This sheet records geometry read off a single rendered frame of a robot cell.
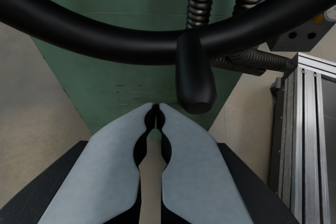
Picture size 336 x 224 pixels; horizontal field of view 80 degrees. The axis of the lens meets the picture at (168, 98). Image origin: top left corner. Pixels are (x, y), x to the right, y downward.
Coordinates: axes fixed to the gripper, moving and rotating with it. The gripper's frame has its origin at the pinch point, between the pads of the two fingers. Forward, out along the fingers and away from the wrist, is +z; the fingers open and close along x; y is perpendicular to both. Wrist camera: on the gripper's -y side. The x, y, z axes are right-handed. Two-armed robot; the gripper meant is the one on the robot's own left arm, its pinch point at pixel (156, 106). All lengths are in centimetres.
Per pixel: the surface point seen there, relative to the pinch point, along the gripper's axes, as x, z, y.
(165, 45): 0.5, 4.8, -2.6
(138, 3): -3.7, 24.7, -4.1
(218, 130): 25, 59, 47
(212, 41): 4.1, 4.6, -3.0
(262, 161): 42, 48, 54
